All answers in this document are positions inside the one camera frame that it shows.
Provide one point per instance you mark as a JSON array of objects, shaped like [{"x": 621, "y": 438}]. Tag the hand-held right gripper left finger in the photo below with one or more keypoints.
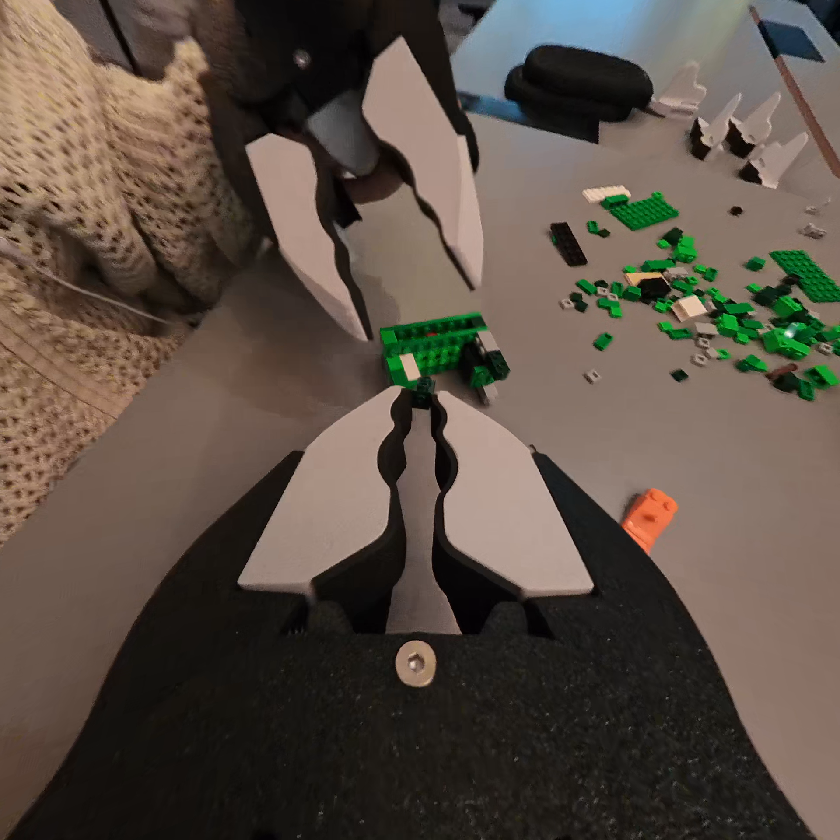
[{"x": 328, "y": 512}]

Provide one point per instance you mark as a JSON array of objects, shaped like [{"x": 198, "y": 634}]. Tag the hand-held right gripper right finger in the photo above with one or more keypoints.
[{"x": 512, "y": 518}]

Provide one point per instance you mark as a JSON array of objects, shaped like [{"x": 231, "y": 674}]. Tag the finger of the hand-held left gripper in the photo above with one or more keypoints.
[
  {"x": 426, "y": 131},
  {"x": 295, "y": 210}
]

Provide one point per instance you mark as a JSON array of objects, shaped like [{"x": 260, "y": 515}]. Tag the dark green lego brick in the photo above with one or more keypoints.
[{"x": 424, "y": 390}]

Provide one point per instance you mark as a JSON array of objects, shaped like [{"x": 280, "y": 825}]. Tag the green lego build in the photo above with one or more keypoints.
[{"x": 439, "y": 348}]

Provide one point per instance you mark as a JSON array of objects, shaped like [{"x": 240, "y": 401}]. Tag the pile of lego pieces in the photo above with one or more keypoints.
[{"x": 728, "y": 321}]

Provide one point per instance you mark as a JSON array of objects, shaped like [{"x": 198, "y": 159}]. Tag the person's left forearm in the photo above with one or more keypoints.
[{"x": 98, "y": 164}]

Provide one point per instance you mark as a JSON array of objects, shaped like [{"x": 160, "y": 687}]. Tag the black lego plate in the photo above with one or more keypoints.
[{"x": 568, "y": 244}]

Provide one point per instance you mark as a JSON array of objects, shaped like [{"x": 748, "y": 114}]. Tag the white lego plate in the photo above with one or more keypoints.
[{"x": 604, "y": 194}]

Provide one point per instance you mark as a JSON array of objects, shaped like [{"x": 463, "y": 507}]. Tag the green lego plate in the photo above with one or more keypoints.
[
  {"x": 807, "y": 275},
  {"x": 646, "y": 213}
]

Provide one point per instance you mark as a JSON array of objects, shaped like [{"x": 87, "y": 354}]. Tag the person's left hand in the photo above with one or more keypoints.
[{"x": 374, "y": 185}]

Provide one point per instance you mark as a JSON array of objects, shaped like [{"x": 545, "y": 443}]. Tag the orange brick separator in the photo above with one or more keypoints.
[{"x": 646, "y": 518}]

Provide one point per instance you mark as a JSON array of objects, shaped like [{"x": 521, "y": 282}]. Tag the black oval zip case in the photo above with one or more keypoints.
[{"x": 577, "y": 82}]

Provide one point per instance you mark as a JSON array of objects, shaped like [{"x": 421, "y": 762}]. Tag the person's cream knit sweater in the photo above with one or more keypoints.
[{"x": 65, "y": 426}]

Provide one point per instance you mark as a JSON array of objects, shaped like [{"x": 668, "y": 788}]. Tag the dark rectangular pad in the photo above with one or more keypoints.
[{"x": 794, "y": 40}]

